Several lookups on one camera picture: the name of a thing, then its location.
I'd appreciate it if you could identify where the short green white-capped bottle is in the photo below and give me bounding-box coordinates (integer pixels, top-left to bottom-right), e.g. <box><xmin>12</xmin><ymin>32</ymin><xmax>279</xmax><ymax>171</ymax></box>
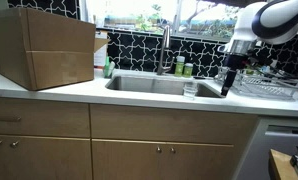
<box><xmin>183</xmin><ymin>62</ymin><xmax>194</xmax><ymax>78</ymax></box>

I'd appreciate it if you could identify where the clear plastic cup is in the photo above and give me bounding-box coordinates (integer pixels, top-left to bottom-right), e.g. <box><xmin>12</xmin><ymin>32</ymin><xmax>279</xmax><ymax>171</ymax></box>
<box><xmin>183</xmin><ymin>81</ymin><xmax>199</xmax><ymax>100</ymax></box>

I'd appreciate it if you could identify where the stainless steel sink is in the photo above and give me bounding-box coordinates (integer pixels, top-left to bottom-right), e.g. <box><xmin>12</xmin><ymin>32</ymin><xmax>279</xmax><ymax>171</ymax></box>
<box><xmin>104</xmin><ymin>74</ymin><xmax>225</xmax><ymax>100</ymax></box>

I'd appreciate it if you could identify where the steel kitchen faucet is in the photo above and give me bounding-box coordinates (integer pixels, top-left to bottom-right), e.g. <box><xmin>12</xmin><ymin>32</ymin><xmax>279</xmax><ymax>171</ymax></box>
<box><xmin>156</xmin><ymin>24</ymin><xmax>177</xmax><ymax>76</ymax></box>

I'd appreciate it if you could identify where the kitchen window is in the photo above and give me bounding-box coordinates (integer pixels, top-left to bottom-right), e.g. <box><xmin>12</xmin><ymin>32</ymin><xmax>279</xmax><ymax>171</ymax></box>
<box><xmin>79</xmin><ymin>0</ymin><xmax>244</xmax><ymax>40</ymax></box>

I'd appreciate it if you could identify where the wooden cabinet door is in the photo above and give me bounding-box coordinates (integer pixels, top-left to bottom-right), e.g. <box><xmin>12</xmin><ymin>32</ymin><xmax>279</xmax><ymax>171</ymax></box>
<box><xmin>91</xmin><ymin>139</ymin><xmax>238</xmax><ymax>180</ymax></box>
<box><xmin>0</xmin><ymin>134</ymin><xmax>93</xmax><ymax>180</ymax></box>

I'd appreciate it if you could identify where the white dishwasher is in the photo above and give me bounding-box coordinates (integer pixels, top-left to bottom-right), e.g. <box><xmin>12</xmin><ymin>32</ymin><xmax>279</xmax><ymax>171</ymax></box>
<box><xmin>235</xmin><ymin>116</ymin><xmax>298</xmax><ymax>180</ymax></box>

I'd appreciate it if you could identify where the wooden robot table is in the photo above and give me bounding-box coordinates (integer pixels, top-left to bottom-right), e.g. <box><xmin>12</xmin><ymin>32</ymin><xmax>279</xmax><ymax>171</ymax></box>
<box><xmin>268</xmin><ymin>148</ymin><xmax>298</xmax><ymax>180</ymax></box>

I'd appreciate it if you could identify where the white carton behind box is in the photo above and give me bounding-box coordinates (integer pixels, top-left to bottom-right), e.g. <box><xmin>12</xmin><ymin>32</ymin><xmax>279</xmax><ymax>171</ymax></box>
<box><xmin>94</xmin><ymin>30</ymin><xmax>109</xmax><ymax>68</ymax></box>

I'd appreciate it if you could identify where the wooden false sink front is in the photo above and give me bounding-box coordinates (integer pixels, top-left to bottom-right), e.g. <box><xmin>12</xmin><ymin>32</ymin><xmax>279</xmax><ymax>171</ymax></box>
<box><xmin>89</xmin><ymin>104</ymin><xmax>259</xmax><ymax>146</ymax></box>

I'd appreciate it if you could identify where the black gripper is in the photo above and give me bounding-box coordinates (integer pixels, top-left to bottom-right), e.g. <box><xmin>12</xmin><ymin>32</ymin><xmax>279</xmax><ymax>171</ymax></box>
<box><xmin>220</xmin><ymin>52</ymin><xmax>251</xmax><ymax>98</ymax></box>

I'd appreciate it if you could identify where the metal wire dish rack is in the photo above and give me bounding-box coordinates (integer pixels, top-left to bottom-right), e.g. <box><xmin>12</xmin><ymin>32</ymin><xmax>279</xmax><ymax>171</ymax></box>
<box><xmin>215</xmin><ymin>64</ymin><xmax>298</xmax><ymax>102</ymax></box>

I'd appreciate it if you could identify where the green dish soap bottle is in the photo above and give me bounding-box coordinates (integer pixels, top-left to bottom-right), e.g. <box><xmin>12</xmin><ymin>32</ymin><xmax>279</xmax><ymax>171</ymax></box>
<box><xmin>103</xmin><ymin>55</ymin><xmax>116</xmax><ymax>79</ymax></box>

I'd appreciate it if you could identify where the wooden drawer front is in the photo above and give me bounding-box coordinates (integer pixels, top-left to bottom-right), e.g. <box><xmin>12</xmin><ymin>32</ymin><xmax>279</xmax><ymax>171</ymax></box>
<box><xmin>0</xmin><ymin>97</ymin><xmax>91</xmax><ymax>138</ymax></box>

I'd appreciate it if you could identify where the large cardboard box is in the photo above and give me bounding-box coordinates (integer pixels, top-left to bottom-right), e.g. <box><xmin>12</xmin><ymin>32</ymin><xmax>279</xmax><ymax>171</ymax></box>
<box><xmin>0</xmin><ymin>7</ymin><xmax>111</xmax><ymax>92</ymax></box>

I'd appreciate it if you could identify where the grey utensil holder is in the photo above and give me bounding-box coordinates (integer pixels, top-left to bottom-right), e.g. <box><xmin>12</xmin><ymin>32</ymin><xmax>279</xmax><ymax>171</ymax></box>
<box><xmin>218</xmin><ymin>66</ymin><xmax>231</xmax><ymax>84</ymax></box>

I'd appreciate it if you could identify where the tall green white-capped bottle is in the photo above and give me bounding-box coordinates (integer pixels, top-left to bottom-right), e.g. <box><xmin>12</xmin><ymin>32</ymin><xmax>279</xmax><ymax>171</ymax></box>
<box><xmin>174</xmin><ymin>55</ymin><xmax>186</xmax><ymax>78</ymax></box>

